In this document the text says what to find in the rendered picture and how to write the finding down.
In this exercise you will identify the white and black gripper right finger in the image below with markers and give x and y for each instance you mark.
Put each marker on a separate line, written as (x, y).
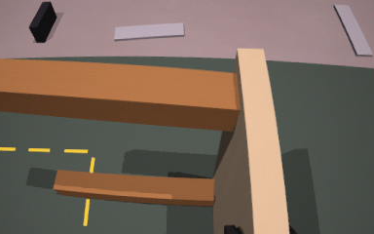
(291, 230)

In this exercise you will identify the small black block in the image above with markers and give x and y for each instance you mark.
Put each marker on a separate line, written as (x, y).
(43, 22)

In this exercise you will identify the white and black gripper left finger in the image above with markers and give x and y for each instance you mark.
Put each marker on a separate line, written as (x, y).
(231, 229)

